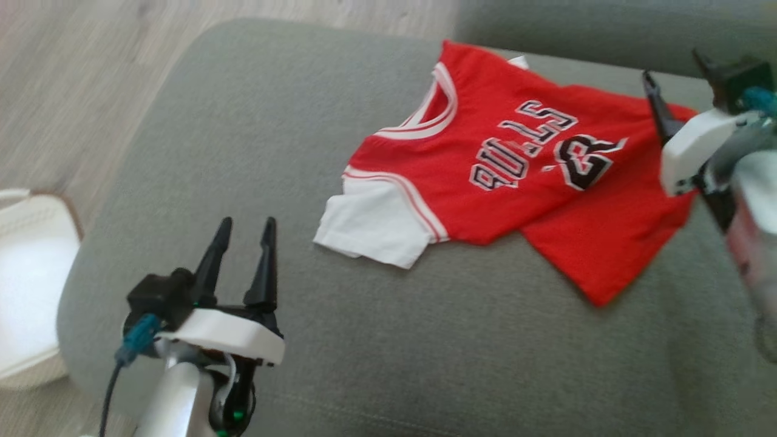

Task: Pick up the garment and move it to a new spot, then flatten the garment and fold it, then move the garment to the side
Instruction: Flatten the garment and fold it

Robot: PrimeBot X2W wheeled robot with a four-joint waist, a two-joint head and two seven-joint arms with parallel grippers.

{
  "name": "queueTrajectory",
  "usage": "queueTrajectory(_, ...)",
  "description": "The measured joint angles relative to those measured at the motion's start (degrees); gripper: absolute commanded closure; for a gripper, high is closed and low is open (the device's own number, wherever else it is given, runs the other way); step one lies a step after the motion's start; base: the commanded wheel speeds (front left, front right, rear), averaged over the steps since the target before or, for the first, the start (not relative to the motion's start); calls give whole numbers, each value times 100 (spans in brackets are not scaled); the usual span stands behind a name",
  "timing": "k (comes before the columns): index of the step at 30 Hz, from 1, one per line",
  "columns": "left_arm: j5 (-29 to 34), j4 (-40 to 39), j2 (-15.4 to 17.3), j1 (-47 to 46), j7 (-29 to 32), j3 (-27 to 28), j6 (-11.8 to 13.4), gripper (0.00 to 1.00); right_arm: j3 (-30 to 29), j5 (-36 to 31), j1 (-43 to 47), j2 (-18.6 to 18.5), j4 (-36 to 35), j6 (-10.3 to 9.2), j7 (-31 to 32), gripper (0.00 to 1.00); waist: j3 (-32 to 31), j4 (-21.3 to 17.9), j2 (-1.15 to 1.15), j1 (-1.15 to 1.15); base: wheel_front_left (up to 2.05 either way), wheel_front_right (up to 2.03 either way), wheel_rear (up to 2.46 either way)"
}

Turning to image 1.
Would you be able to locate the white laundry basket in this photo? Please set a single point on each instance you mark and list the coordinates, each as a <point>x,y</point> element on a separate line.
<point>30,285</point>

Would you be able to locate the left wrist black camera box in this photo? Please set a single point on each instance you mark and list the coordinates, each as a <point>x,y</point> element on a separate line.
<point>158,297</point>

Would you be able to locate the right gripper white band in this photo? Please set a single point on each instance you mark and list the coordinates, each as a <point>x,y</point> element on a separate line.
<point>698,145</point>

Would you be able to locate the large grey sofa ottoman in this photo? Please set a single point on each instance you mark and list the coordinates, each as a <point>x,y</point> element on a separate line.
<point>243,152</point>

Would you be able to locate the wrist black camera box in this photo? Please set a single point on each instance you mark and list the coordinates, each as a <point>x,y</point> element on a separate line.
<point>158,297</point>
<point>737,76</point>

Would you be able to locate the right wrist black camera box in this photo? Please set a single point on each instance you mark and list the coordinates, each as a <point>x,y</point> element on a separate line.
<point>737,76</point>

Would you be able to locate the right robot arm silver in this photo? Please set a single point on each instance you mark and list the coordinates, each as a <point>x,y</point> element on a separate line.
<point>753,218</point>

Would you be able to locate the red Bulls jersey white sleeves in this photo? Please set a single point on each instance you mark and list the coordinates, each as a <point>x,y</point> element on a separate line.
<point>485,152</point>

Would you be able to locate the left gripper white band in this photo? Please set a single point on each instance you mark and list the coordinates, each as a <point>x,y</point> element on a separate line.
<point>227,337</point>

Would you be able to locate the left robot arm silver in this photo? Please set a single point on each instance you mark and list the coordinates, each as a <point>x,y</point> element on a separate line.
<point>176,400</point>

